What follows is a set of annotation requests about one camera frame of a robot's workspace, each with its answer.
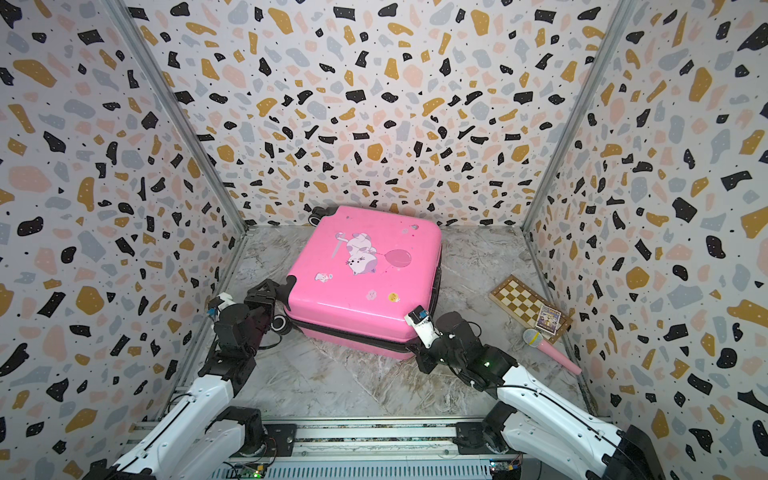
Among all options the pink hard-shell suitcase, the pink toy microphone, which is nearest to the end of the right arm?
the pink hard-shell suitcase

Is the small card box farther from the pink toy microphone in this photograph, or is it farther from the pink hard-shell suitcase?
the pink hard-shell suitcase

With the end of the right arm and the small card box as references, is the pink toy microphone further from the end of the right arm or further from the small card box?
the end of the right arm

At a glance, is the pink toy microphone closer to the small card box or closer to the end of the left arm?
the small card box

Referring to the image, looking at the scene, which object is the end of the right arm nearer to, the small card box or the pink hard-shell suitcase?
the pink hard-shell suitcase

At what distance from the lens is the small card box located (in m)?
0.92

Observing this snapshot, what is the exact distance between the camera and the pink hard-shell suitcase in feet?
2.48
